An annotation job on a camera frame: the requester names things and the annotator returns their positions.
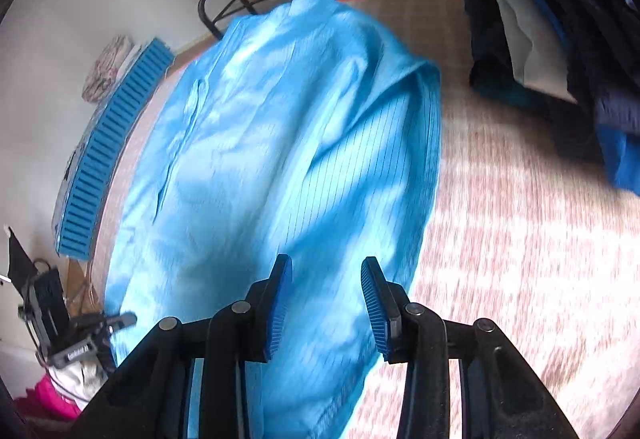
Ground person's left hand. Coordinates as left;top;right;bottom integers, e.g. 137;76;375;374
50;359;113;412

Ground blue jacket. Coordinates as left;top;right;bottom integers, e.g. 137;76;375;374
102;0;443;439

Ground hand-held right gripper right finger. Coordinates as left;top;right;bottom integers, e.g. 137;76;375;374
361;256;581;439

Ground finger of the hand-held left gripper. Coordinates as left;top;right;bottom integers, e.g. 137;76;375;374
75;311;138;335

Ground person's left forearm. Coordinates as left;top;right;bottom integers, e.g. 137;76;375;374
12;376;83;422

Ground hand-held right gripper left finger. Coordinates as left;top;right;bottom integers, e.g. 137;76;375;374
75;254;293;439

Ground pile of folded clothes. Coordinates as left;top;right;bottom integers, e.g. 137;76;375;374
444;0;640;197

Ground floral quilt bundle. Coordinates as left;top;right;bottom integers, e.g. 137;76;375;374
82;35;136;102

